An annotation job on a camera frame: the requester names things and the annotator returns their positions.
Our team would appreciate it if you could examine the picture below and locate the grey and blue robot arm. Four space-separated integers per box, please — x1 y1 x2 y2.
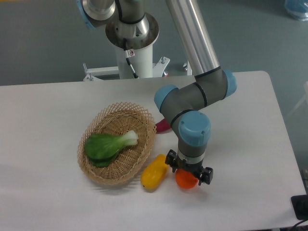
77 0 237 184

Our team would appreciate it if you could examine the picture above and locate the green bok choy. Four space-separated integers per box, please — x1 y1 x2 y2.
84 130 139 167

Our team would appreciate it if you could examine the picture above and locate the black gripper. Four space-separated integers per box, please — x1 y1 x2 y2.
165 149 214 186

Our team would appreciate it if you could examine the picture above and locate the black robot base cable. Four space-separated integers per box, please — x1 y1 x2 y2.
122 38 140 79

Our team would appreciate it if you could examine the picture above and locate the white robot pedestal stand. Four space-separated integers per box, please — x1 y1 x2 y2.
82 43 195 82

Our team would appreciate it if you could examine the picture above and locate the orange fruit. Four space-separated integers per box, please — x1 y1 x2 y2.
175 169 199 189

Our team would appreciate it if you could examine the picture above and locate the blue object top right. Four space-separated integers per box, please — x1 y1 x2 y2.
284 0 308 21

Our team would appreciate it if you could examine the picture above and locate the black device at table edge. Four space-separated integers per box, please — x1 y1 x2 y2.
291 194 308 220

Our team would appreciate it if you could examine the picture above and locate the yellow mango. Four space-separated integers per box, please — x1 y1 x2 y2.
141 154 168 190

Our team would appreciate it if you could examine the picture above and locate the woven wicker basket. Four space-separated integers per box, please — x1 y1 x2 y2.
77 102 156 186

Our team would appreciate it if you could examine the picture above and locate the purple sweet potato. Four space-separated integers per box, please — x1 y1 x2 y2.
155 118 171 133

